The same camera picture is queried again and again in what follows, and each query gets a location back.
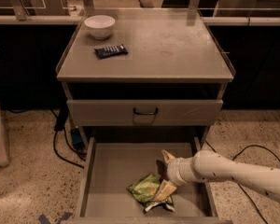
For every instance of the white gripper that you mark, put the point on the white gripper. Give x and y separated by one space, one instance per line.
174 171

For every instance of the green jalapeno chip bag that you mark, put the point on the green jalapeno chip bag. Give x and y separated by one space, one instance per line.
144 191

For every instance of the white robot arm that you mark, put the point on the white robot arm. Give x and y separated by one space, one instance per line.
208 166

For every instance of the open grey lower drawer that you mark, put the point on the open grey lower drawer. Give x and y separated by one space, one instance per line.
112 167

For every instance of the grey drawer cabinet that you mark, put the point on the grey drawer cabinet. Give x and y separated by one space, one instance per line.
171 56

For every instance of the closed upper drawer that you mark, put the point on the closed upper drawer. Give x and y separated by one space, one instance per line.
120 112

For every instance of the blue power adapter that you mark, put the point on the blue power adapter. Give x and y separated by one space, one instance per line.
76 138

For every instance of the blue floor tape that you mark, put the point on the blue floor tape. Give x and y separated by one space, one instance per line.
43 219

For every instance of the dark blue candy bar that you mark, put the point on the dark blue candy bar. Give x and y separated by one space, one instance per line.
111 51

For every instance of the white ceramic bowl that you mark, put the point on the white ceramic bowl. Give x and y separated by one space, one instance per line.
100 26

